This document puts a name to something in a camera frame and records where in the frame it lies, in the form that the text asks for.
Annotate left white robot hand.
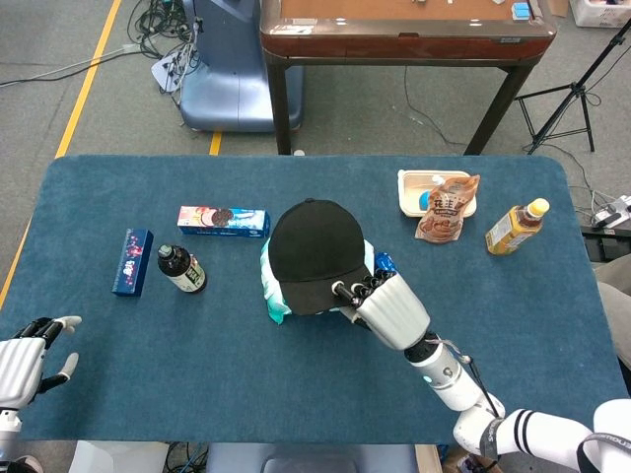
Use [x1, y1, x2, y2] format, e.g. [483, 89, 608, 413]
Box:
[0, 315, 83, 410]

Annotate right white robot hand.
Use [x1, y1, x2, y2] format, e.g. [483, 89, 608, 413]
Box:
[330, 268, 432, 352]

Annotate black baseball cap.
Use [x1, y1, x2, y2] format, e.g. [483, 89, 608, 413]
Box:
[267, 198, 374, 316]

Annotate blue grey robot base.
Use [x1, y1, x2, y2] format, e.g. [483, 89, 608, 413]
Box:
[177, 0, 305, 133]

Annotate brown peanut snack pouch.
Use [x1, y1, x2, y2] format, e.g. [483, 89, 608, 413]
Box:
[414, 173, 481, 245]

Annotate cream plastic tray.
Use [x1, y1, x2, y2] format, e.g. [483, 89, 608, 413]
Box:
[396, 169, 478, 219]

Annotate yellow tea bottle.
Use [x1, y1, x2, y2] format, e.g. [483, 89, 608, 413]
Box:
[484, 197, 551, 257]

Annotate dark blue slim box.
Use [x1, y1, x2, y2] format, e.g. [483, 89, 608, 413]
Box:
[110, 228, 155, 299]

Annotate cardboard box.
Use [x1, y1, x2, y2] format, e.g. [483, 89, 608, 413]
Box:
[441, 445, 494, 473]

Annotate blue table mat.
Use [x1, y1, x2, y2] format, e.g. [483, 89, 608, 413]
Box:
[0, 154, 628, 448]

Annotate blue cookie box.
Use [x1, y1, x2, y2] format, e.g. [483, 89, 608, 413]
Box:
[176, 205, 272, 240]

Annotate dark glass bottle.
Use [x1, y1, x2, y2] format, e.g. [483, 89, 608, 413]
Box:
[157, 243, 208, 296]

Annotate white power strip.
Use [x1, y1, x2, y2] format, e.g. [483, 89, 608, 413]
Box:
[591, 194, 631, 229]

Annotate brown wooden game table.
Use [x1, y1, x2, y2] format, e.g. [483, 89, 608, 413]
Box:
[258, 0, 558, 157]

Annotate black tripod stand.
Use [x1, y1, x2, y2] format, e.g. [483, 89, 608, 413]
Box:
[513, 19, 631, 157]

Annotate white storage box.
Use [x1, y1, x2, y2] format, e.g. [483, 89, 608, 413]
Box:
[568, 0, 631, 29]

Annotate tangled black cables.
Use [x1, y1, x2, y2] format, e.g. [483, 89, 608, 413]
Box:
[126, 0, 204, 95]

